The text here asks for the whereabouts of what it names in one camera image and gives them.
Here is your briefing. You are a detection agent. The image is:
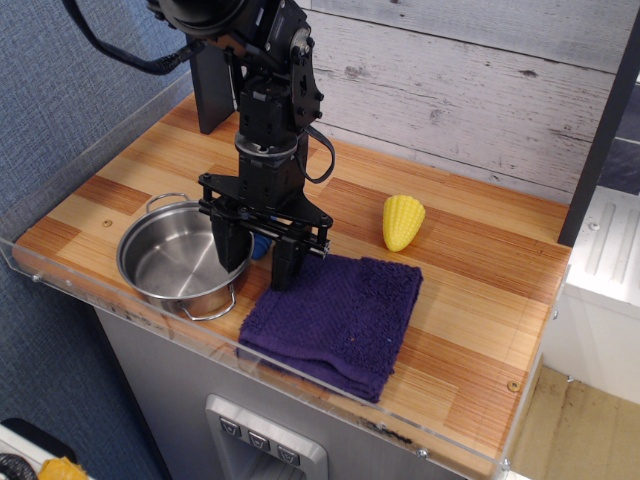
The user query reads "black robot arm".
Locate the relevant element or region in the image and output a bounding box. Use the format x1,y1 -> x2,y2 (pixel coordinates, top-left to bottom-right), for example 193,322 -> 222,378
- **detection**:
148,1 -> 333,291

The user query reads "dark left vertical post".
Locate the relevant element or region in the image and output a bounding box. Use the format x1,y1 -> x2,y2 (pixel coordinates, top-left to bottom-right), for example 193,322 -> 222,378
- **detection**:
190,46 -> 235,134

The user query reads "purple cloth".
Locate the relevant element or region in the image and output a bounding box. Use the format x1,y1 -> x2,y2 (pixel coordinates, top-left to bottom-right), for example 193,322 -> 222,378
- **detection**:
239,255 -> 423,403

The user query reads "black braided cable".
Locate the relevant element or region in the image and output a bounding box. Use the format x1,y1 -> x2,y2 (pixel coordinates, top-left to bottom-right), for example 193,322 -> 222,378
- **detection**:
62,0 -> 206,77

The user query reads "dark right vertical post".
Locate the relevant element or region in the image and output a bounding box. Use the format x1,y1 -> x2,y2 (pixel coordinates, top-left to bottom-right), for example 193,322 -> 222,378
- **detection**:
557,9 -> 639,247

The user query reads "clear acrylic table guard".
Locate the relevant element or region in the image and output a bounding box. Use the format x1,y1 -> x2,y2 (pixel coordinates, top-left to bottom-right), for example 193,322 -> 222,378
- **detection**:
0,69 -> 571,480

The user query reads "grey toy fridge cabinet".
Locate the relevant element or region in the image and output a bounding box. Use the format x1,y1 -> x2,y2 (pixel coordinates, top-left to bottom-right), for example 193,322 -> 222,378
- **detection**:
93,304 -> 474,480

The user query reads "white toy sink unit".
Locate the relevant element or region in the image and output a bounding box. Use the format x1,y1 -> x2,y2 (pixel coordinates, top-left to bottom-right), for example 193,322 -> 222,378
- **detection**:
542,187 -> 639,403

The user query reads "silver dispenser button panel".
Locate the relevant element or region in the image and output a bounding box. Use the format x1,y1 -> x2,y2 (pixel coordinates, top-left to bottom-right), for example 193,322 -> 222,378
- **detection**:
205,394 -> 329,479

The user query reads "yellow toy corn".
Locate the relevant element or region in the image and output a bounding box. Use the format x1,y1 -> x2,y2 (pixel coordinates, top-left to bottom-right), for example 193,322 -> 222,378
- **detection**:
383,195 -> 426,252

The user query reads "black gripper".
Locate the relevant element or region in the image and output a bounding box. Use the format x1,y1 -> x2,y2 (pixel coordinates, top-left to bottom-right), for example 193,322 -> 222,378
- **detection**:
198,153 -> 333,291

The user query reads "dark vertical post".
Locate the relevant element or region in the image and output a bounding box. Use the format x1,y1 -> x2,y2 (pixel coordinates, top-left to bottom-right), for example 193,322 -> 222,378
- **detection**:
557,9 -> 639,247
190,46 -> 235,134

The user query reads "stainless steel pot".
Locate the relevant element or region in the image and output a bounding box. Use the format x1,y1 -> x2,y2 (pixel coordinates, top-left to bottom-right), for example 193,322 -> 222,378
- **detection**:
116,192 -> 253,321

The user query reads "fork with blue handle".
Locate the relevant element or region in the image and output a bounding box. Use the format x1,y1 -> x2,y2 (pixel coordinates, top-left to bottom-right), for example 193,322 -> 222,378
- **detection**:
251,234 -> 272,260

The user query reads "yellow object at corner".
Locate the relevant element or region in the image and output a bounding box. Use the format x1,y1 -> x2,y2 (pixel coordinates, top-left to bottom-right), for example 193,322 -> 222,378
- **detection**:
37,457 -> 89,480

